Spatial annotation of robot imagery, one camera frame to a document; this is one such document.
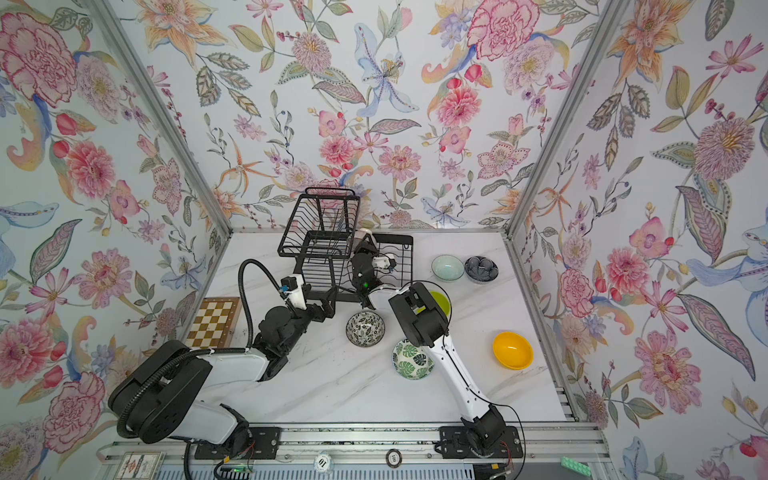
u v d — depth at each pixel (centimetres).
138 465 70
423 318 67
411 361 87
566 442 76
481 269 107
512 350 88
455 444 73
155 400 44
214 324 93
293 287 73
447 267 105
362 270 84
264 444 73
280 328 67
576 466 70
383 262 101
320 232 111
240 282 62
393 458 72
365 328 93
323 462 67
